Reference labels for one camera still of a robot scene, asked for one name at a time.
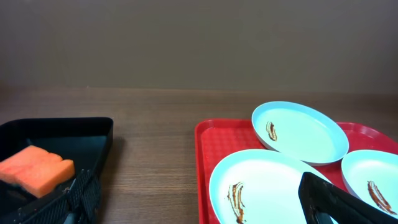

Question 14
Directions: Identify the light blue plate back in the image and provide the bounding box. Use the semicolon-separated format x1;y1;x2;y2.
251;101;349;166

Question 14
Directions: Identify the red serving tray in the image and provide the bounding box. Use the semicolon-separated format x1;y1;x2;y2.
195;119;397;224

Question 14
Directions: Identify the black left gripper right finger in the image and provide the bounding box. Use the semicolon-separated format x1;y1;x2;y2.
298;172;397;224

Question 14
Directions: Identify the light blue plate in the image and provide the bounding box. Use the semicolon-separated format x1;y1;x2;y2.
208;149;324;224
341;149;397;218
251;101;349;166

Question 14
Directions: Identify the black plastic tray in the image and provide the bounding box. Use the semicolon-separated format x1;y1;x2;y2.
1;117;114;175

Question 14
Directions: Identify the orange sponge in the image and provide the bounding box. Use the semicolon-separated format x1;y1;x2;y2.
1;146;75;198

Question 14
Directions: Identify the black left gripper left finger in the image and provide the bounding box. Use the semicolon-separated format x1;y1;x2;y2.
1;170;101;224

